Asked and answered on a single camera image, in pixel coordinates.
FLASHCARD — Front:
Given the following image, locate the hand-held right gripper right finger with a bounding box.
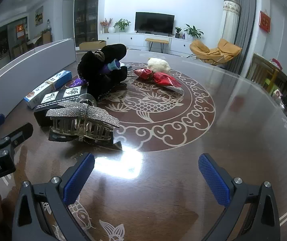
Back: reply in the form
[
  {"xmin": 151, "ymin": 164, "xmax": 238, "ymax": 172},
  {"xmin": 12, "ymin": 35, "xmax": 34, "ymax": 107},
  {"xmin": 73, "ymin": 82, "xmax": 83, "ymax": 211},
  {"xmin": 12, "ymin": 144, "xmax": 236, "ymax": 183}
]
[{"xmin": 198, "ymin": 153, "xmax": 281, "ymax": 241}]

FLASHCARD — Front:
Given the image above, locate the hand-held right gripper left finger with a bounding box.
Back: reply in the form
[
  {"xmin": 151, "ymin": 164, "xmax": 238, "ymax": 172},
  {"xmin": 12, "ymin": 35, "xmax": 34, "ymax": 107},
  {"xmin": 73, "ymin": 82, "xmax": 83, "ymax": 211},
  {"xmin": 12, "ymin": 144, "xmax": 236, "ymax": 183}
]
[{"xmin": 11, "ymin": 153, "xmax": 95, "ymax": 241}]

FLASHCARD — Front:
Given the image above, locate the black printed box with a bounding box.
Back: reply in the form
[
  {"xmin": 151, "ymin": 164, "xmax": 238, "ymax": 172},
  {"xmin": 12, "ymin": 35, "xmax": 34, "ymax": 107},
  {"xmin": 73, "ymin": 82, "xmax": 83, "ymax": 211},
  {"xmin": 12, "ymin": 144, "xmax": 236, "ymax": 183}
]
[{"xmin": 33, "ymin": 85, "xmax": 89, "ymax": 127}]

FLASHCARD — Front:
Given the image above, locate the blue and white medicine box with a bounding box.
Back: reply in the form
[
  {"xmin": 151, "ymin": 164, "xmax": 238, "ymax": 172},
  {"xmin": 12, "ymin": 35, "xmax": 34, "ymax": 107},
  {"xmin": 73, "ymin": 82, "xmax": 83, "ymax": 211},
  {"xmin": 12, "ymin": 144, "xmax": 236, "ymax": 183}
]
[{"xmin": 24, "ymin": 70, "xmax": 73, "ymax": 110}]

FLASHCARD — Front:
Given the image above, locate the rhinestone hair claw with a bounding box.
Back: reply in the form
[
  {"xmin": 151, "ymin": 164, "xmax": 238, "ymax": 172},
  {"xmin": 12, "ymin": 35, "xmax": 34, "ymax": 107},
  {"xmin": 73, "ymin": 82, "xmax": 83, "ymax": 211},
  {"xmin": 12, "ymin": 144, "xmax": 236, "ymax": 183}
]
[{"xmin": 45, "ymin": 102, "xmax": 120, "ymax": 143}]

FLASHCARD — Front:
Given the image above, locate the black velvet scrunchie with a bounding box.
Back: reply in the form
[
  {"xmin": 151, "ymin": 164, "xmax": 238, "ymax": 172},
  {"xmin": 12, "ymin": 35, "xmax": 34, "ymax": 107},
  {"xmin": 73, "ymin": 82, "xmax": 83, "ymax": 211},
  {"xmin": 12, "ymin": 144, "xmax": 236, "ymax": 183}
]
[{"xmin": 77, "ymin": 44, "xmax": 128, "ymax": 102}]

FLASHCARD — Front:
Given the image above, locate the red foil bag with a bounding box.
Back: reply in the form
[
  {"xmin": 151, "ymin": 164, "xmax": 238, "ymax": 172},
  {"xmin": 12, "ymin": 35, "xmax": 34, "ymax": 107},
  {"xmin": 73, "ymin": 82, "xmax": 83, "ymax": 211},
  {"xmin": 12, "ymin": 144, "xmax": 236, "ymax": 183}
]
[{"xmin": 133, "ymin": 68, "xmax": 183, "ymax": 88}]

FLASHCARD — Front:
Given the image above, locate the cream knit glove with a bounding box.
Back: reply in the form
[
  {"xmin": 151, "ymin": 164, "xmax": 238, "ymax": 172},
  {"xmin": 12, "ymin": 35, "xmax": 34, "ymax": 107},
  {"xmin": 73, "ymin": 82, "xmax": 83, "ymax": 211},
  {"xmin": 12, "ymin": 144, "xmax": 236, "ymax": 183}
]
[{"xmin": 147, "ymin": 58, "xmax": 171, "ymax": 74}]

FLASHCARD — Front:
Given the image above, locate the brown patterned wooden desktop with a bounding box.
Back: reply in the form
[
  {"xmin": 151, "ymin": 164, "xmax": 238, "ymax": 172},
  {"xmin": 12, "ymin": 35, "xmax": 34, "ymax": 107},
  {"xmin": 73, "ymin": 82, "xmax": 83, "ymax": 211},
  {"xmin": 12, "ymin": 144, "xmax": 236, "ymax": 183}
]
[{"xmin": 0, "ymin": 49, "xmax": 287, "ymax": 241}]

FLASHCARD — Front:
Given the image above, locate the grey partition board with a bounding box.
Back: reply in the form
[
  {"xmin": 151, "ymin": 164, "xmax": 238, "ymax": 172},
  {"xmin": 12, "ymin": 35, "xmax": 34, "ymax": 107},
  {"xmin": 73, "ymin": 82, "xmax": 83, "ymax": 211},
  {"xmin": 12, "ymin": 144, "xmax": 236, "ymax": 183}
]
[{"xmin": 0, "ymin": 37, "xmax": 77, "ymax": 123}]

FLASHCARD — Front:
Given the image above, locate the cardboard box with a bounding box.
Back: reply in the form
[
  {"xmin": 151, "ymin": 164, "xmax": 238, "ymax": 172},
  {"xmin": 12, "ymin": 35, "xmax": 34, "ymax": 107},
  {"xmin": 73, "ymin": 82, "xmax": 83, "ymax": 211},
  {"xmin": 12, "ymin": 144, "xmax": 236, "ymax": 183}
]
[{"xmin": 79, "ymin": 40, "xmax": 107, "ymax": 51}]

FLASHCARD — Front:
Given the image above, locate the yellow lounge chair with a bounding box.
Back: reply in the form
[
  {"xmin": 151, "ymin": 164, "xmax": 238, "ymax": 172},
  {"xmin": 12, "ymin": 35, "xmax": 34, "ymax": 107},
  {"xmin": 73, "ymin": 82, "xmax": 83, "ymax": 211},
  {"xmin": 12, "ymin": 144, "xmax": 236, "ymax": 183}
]
[{"xmin": 189, "ymin": 38, "xmax": 243, "ymax": 67}]

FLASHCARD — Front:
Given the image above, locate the dark glass display cabinet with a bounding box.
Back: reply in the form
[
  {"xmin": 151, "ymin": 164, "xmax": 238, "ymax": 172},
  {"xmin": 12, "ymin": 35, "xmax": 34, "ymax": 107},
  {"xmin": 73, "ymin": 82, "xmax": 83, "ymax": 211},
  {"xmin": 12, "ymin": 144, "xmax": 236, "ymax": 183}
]
[{"xmin": 74, "ymin": 0, "xmax": 101, "ymax": 47}]

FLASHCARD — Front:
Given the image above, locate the red flower arrangement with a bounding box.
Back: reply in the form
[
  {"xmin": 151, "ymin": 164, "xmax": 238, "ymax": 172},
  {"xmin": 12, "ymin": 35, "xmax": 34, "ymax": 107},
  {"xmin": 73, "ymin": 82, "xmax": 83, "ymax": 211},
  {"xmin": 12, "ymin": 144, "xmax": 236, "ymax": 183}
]
[{"xmin": 100, "ymin": 17, "xmax": 113, "ymax": 34}]

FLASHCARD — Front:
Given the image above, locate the white television cabinet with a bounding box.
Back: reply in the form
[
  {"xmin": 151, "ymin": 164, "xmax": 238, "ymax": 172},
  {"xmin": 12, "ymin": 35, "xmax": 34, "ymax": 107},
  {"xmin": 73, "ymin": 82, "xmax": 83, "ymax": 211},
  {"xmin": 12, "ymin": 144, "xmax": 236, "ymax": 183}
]
[{"xmin": 100, "ymin": 32, "xmax": 197, "ymax": 56}]

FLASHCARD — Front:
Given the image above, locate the large leafy potted plant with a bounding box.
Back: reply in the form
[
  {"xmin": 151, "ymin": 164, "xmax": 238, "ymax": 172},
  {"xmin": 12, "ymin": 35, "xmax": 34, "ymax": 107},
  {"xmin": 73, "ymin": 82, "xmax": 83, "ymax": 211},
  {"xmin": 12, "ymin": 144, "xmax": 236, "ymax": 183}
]
[{"xmin": 184, "ymin": 25, "xmax": 204, "ymax": 41}]

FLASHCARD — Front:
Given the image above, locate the wooden bench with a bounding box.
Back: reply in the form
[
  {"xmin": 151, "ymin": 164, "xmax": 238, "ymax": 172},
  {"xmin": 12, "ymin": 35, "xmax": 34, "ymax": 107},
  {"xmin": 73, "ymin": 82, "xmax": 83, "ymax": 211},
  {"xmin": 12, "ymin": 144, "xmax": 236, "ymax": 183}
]
[{"xmin": 145, "ymin": 38, "xmax": 170, "ymax": 53}]

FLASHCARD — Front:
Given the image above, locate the bushy green potted plant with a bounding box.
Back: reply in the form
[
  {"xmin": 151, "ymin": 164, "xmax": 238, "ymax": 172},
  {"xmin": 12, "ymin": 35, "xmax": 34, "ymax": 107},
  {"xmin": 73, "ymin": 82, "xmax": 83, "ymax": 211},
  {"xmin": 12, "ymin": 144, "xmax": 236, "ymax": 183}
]
[{"xmin": 113, "ymin": 18, "xmax": 131, "ymax": 33}]

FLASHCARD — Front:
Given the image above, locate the grey curtain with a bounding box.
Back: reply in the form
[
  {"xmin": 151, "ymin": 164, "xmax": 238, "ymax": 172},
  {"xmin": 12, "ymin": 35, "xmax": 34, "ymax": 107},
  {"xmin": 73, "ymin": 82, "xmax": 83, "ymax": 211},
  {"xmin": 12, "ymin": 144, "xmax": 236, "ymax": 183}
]
[{"xmin": 225, "ymin": 0, "xmax": 257, "ymax": 74}]

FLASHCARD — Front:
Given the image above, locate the cream covered standing air conditioner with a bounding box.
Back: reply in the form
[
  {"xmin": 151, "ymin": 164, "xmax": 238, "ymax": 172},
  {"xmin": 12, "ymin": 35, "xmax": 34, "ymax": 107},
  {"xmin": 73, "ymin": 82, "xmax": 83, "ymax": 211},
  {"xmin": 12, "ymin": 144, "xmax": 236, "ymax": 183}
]
[{"xmin": 221, "ymin": 0, "xmax": 242, "ymax": 47}]

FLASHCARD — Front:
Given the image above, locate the black television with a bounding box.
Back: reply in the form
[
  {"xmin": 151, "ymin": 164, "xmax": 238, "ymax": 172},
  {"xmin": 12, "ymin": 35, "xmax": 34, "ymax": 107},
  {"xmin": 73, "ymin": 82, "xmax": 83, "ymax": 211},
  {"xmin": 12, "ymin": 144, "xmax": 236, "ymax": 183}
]
[{"xmin": 135, "ymin": 12, "xmax": 175, "ymax": 34}]

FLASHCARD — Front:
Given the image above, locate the framed wall painting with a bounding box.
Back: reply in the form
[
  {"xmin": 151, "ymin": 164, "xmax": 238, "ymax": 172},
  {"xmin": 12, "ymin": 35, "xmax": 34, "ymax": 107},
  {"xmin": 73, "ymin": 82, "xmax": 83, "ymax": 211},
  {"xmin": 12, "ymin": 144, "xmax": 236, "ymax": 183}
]
[{"xmin": 35, "ymin": 6, "xmax": 44, "ymax": 26}]

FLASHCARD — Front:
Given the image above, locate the red wall hanging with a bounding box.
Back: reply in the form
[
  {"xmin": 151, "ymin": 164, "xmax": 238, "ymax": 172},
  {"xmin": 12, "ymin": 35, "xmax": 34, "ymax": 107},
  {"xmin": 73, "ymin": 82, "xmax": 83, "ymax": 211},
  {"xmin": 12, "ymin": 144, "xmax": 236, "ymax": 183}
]
[{"xmin": 258, "ymin": 10, "xmax": 271, "ymax": 33}]

